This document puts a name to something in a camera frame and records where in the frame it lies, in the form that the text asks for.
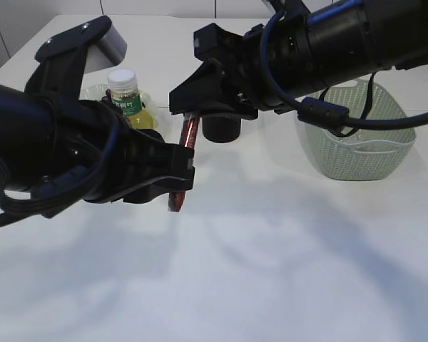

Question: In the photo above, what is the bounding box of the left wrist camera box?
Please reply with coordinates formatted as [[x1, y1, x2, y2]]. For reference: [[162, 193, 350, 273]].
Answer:
[[84, 26, 128, 74]]

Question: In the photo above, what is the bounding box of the yellow tea bottle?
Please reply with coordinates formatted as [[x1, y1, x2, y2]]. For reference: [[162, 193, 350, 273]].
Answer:
[[108, 68, 155, 130]]

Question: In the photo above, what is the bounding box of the green woven plastic basket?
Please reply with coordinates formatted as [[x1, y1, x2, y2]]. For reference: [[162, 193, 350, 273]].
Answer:
[[295, 79, 417, 181]]

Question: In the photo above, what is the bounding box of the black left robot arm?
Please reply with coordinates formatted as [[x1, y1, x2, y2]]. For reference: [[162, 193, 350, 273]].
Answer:
[[0, 16, 195, 216]]

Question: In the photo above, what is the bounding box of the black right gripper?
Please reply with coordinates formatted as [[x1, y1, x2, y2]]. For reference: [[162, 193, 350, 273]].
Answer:
[[169, 1, 307, 120]]

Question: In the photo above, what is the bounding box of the black mesh pen holder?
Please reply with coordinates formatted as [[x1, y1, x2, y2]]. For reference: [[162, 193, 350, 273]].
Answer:
[[202, 116, 241, 143]]

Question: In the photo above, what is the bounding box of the dark red grape bunch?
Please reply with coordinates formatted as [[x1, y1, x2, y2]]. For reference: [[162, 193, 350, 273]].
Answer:
[[101, 89, 113, 103]]

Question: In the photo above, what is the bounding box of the black blue right robot arm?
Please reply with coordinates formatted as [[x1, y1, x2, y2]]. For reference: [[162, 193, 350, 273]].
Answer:
[[169, 1, 428, 120]]

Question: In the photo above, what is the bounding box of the red glitter pen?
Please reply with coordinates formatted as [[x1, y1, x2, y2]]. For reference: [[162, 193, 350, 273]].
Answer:
[[168, 113, 200, 212]]

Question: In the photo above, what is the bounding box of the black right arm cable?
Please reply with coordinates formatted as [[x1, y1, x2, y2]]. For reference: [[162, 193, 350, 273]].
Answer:
[[260, 6, 428, 138]]

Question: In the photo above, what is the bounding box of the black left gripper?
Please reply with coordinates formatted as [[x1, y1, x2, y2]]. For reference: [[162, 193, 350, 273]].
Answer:
[[24, 16, 186, 204]]

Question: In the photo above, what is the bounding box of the green wavy glass plate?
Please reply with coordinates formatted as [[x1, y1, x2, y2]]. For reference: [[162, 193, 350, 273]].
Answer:
[[79, 83, 165, 132]]

